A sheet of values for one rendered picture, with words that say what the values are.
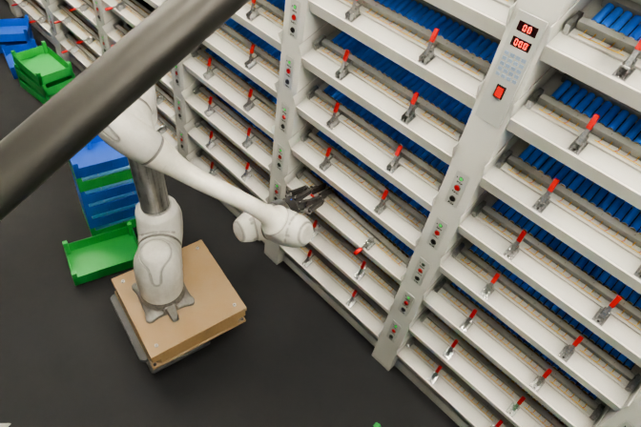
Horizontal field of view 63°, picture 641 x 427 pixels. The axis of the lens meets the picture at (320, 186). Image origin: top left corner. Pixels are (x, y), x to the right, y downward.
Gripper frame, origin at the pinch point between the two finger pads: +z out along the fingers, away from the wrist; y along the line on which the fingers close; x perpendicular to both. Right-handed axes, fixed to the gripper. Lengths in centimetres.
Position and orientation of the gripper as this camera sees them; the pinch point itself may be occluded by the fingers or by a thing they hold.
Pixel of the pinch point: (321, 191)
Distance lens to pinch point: 199.0
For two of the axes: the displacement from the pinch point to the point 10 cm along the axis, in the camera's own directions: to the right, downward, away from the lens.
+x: 2.3, -7.6, -6.1
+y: 7.0, 5.6, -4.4
